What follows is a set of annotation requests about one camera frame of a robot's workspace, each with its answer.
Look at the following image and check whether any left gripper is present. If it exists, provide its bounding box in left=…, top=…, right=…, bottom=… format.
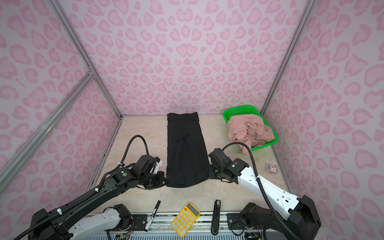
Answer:
left=140, top=170, right=171, bottom=189

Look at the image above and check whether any black shirt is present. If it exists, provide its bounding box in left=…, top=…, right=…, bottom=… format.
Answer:
left=166, top=113, right=210, bottom=188

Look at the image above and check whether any pink garment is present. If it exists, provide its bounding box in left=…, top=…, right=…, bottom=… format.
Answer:
left=227, top=114, right=276, bottom=150

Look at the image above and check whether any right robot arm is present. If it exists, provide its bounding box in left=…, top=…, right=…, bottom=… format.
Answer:
left=210, top=159, right=322, bottom=240

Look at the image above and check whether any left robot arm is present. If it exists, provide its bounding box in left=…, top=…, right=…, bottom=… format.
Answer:
left=28, top=164, right=166, bottom=240

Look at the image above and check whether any green plastic laundry basket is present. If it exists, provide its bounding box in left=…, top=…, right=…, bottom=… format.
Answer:
left=223, top=105, right=279, bottom=151

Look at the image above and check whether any black marker pen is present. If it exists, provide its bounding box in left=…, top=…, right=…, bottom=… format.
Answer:
left=145, top=200, right=161, bottom=232

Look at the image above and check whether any yellow calculator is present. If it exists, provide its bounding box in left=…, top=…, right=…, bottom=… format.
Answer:
left=171, top=202, right=201, bottom=238

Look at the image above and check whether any black stapler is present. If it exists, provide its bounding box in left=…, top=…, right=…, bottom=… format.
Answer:
left=211, top=200, right=221, bottom=236

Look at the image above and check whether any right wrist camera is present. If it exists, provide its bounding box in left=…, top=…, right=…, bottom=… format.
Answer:
left=209, top=148, right=232, bottom=168

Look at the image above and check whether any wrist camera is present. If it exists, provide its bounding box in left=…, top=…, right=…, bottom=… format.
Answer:
left=137, top=155, right=163, bottom=174
left=209, top=148, right=232, bottom=168

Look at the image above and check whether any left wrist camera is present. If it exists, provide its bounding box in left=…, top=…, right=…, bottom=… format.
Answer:
left=137, top=155, right=163, bottom=174

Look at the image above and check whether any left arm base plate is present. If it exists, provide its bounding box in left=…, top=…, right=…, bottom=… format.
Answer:
left=109, top=214, right=148, bottom=232

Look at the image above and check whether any aluminium mounting rail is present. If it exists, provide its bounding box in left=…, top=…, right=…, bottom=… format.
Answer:
left=55, top=209, right=316, bottom=240

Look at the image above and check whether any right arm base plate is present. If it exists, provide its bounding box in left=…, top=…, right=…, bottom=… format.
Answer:
left=226, top=213, right=270, bottom=232

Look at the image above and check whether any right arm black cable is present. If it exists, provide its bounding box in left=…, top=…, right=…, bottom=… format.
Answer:
left=221, top=141, right=301, bottom=240

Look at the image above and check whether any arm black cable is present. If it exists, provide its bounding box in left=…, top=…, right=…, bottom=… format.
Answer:
left=221, top=141, right=301, bottom=240
left=11, top=134, right=150, bottom=240

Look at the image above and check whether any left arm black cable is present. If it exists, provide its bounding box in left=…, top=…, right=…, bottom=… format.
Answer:
left=11, top=134, right=150, bottom=240

